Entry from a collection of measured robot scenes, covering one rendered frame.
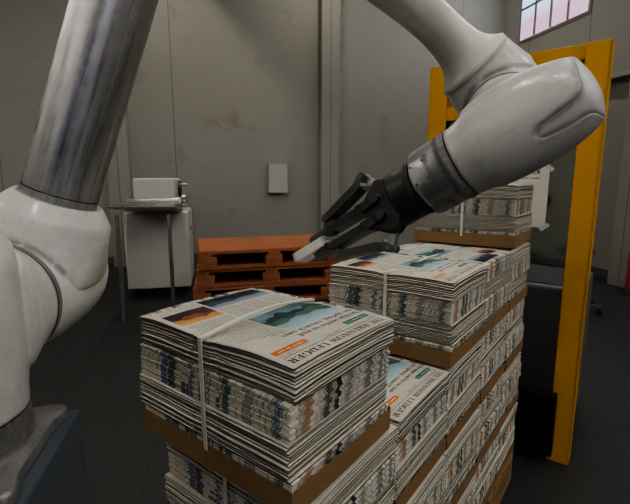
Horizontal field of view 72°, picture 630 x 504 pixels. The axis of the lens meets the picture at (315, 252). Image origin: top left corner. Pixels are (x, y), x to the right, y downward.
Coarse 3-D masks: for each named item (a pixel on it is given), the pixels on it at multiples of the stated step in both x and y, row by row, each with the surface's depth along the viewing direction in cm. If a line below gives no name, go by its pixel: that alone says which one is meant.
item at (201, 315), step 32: (256, 288) 100; (160, 320) 75; (192, 320) 76; (224, 320) 76; (160, 352) 76; (192, 352) 70; (160, 384) 77; (192, 384) 72; (160, 416) 79; (192, 416) 72
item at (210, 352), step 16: (288, 304) 86; (304, 304) 86; (256, 320) 77; (272, 320) 77; (224, 336) 69; (208, 352) 68; (208, 368) 69; (208, 384) 69; (192, 400) 71; (208, 400) 69; (208, 416) 70; (208, 432) 70
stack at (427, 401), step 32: (480, 352) 132; (416, 384) 101; (448, 384) 109; (480, 384) 136; (416, 416) 94; (448, 416) 112; (480, 416) 139; (384, 448) 81; (416, 448) 96; (448, 448) 115; (480, 448) 141; (192, 480) 83; (224, 480) 75; (352, 480) 73; (384, 480) 83; (448, 480) 116; (480, 480) 146
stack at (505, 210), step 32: (512, 192) 149; (416, 224) 172; (448, 224) 165; (480, 224) 157; (512, 224) 151; (512, 288) 157; (512, 320) 162; (512, 352) 167; (512, 384) 171; (512, 416) 179
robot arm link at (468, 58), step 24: (384, 0) 52; (408, 0) 52; (432, 0) 54; (408, 24) 56; (432, 24) 56; (456, 24) 56; (432, 48) 59; (456, 48) 57; (480, 48) 56; (504, 48) 56; (456, 72) 58; (480, 72) 56; (504, 72) 54; (456, 96) 60
